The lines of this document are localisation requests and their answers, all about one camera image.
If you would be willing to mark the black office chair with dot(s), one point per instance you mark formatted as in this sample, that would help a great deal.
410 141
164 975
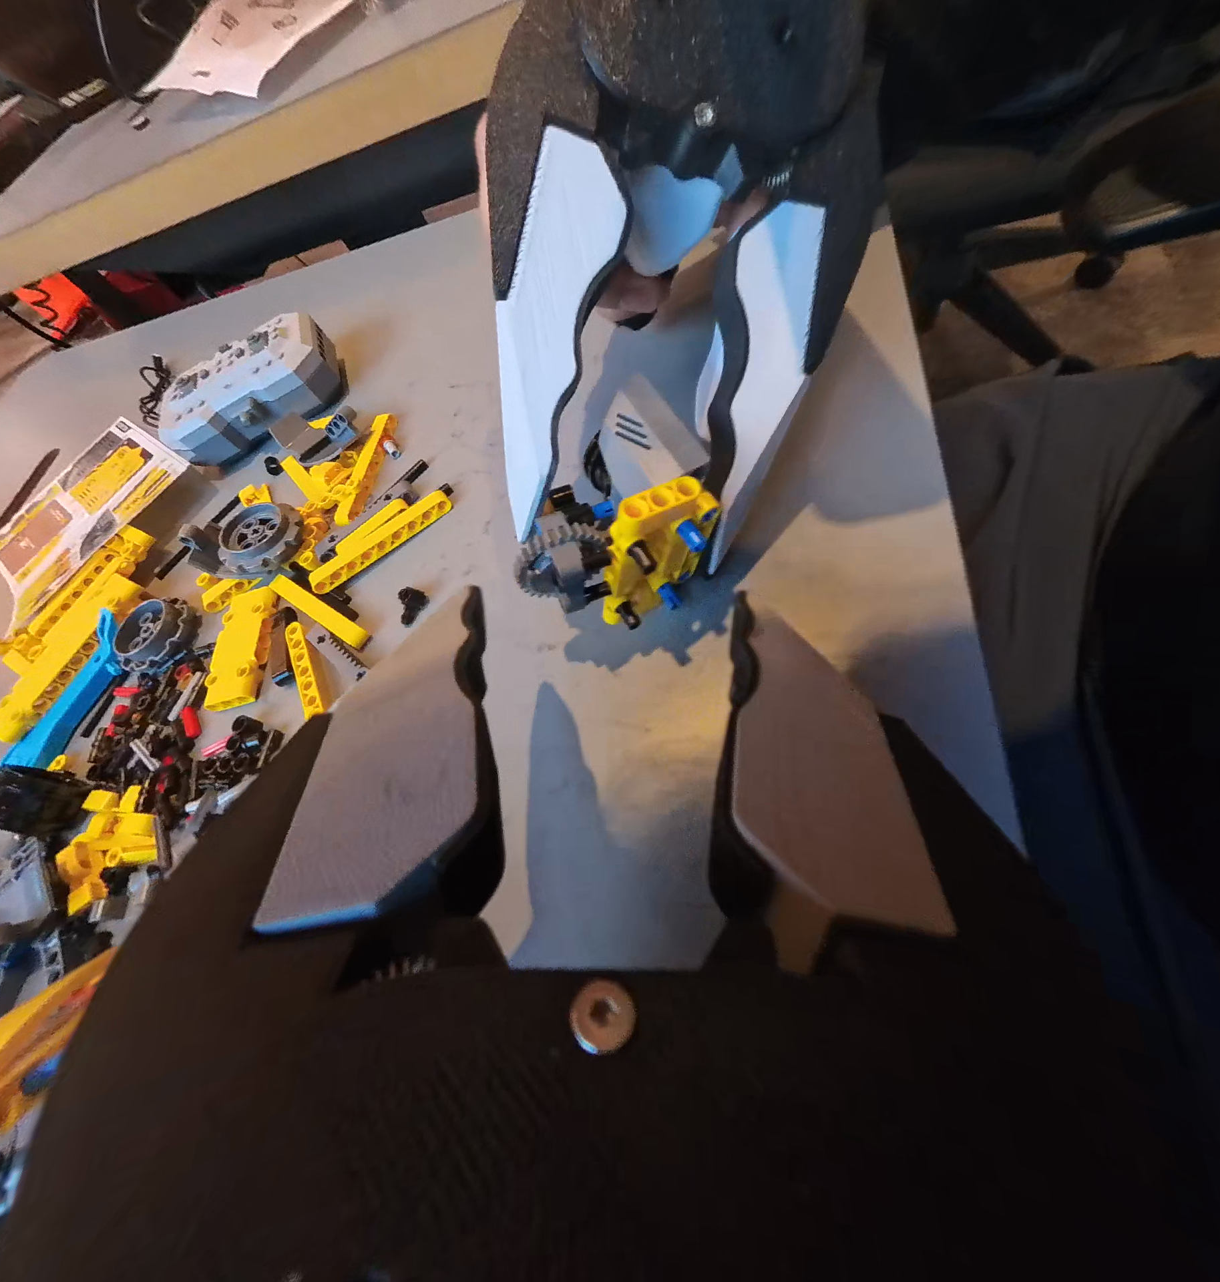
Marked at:
1020 201

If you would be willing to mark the person's dark clothing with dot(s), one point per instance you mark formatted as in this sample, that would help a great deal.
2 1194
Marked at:
1121 601

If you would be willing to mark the blue panel brick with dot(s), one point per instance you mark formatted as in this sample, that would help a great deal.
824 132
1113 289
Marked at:
59 711

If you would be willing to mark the white instruction sheet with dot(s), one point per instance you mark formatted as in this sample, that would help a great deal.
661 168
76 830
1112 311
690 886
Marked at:
249 45

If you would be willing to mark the small black connector piece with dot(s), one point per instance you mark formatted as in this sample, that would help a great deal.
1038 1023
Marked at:
413 604

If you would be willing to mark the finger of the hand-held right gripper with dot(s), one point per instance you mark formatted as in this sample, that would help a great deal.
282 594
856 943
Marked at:
780 331
540 331

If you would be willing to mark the grey curved panel brick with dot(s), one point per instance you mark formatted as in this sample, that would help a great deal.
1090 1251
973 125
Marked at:
300 432

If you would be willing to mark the yellow rounded panel brick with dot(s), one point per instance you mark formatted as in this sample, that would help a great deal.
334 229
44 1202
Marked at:
235 651

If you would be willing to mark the yellow grey gear brick assembly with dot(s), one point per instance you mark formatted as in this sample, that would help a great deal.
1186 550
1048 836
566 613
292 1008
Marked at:
660 541

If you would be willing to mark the large yellow beam assembly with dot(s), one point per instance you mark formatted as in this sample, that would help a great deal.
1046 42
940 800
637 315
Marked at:
69 611

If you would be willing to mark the grey battery hub brick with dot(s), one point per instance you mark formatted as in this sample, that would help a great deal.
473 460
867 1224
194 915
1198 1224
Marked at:
249 385

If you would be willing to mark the grey desk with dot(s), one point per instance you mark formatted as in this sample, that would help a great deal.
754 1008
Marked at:
450 331
270 130

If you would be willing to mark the grey gear rack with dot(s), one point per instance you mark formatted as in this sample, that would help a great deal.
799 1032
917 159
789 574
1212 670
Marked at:
345 656

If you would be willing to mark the orange box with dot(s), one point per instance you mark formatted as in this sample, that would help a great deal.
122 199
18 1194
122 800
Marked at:
54 305

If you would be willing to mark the person's right hand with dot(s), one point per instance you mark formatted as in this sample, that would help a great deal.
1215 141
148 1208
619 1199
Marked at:
630 295

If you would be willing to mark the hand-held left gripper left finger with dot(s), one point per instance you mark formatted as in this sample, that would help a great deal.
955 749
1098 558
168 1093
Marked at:
380 802

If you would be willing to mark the pile of small dark pieces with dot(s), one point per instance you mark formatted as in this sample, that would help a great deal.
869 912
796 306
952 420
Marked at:
149 741

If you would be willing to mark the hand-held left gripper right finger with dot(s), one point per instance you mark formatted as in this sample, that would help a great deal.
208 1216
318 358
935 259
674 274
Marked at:
820 792

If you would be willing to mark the grey toothed wheel hub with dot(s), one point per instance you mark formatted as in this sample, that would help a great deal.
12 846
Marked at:
255 531
154 631

